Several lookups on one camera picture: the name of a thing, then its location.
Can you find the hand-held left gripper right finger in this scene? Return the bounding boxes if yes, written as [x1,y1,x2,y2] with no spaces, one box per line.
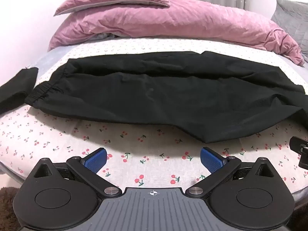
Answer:
[185,147,277,196]

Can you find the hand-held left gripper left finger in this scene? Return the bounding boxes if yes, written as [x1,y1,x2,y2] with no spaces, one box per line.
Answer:
[31,148,121,196]

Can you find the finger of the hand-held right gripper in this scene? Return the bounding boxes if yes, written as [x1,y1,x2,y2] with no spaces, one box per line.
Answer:
[290,137,308,169]

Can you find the black pants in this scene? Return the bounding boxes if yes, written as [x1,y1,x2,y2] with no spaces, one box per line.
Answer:
[24,50,308,143]

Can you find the cherry print bed sheet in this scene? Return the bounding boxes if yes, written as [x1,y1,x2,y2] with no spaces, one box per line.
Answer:
[0,37,308,198]

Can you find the brown furry rug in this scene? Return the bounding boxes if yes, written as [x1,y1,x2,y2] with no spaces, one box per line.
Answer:
[0,186,24,231]

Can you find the folded black garment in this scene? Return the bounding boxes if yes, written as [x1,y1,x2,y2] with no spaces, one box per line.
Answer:
[0,67,39,115]

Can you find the grey quilted blanket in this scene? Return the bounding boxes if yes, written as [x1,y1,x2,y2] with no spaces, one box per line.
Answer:
[271,0,308,64]

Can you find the pink duvet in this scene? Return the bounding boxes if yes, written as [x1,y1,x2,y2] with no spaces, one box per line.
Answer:
[48,0,305,66]

